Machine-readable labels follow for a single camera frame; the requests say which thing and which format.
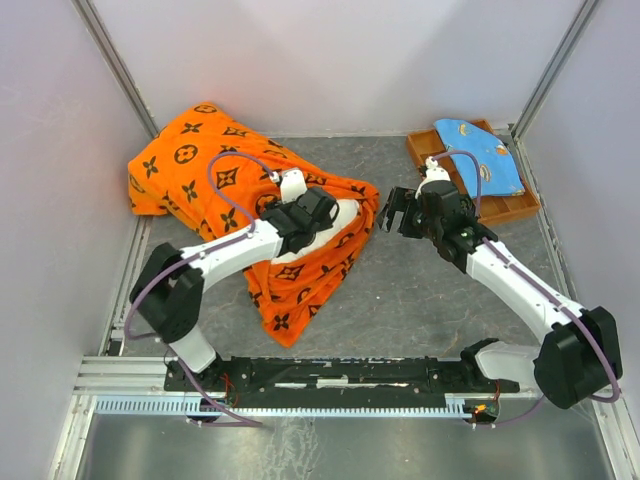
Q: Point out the light blue cable duct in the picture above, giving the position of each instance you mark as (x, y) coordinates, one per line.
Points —
(196, 406)

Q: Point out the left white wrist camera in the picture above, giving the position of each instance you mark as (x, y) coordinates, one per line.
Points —
(291, 184)

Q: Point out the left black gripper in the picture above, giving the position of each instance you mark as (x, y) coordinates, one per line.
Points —
(285, 207)

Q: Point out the white pillow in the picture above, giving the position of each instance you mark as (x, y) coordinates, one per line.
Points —
(348, 210)

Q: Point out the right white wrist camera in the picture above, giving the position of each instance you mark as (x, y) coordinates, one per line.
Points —
(432, 172)

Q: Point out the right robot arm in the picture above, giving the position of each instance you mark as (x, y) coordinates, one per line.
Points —
(578, 355)

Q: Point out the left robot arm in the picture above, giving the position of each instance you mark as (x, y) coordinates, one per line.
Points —
(169, 290)

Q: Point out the blue patterned cloth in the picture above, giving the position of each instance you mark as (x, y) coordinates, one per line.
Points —
(498, 171)

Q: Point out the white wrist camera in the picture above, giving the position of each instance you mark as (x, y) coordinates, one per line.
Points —
(291, 184)
(432, 172)

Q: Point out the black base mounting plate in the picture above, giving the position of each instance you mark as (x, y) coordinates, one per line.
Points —
(337, 382)

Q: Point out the orange patterned pillowcase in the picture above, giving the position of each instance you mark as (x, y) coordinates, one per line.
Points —
(212, 173)

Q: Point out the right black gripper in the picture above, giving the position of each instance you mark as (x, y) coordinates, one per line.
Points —
(400, 200)

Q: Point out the brown wooden divided tray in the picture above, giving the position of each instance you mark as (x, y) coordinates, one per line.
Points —
(494, 210)

